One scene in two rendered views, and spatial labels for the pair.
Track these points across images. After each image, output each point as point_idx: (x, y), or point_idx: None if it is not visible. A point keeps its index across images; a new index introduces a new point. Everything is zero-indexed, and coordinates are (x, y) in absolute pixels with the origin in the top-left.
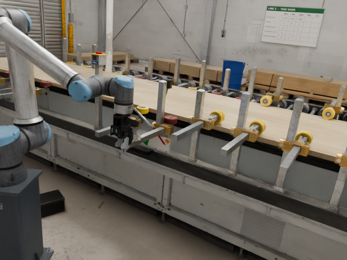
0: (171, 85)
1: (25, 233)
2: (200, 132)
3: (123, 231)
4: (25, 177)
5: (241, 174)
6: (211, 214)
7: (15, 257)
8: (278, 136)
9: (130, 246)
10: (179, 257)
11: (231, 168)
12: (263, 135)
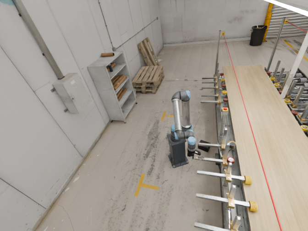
0: (232, 147)
1: (175, 154)
2: None
3: (213, 178)
4: (178, 141)
5: (229, 212)
6: None
7: (173, 157)
8: (261, 222)
9: (207, 184)
10: (217, 207)
11: (225, 205)
12: (252, 212)
